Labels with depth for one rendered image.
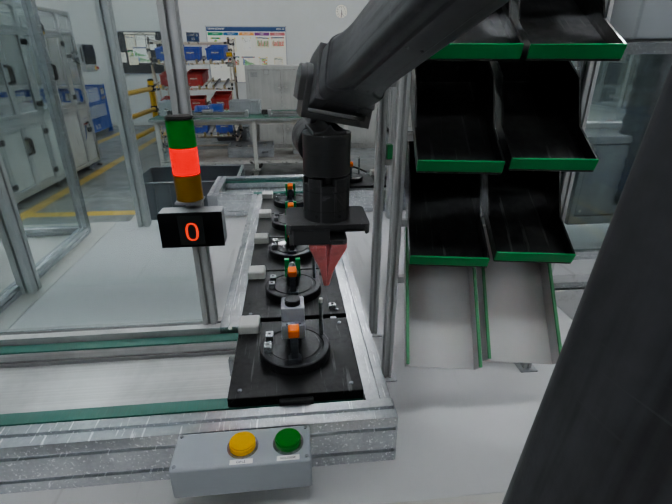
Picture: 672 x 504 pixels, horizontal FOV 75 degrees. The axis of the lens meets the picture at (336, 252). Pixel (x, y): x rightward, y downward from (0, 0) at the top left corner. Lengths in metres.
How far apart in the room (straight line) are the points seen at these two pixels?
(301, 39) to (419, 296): 10.49
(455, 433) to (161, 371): 0.60
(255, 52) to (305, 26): 1.28
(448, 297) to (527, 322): 0.16
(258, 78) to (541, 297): 7.36
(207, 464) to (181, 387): 0.25
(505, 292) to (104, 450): 0.77
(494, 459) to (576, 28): 0.73
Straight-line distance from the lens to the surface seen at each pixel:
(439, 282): 0.89
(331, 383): 0.83
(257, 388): 0.83
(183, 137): 0.85
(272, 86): 8.01
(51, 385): 1.07
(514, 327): 0.92
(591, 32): 0.86
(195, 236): 0.90
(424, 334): 0.86
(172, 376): 0.99
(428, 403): 0.97
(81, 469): 0.89
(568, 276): 1.63
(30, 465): 0.91
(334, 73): 0.44
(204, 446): 0.77
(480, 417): 0.97
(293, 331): 0.78
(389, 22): 0.33
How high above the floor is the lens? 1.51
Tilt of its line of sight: 24 degrees down
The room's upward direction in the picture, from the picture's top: straight up
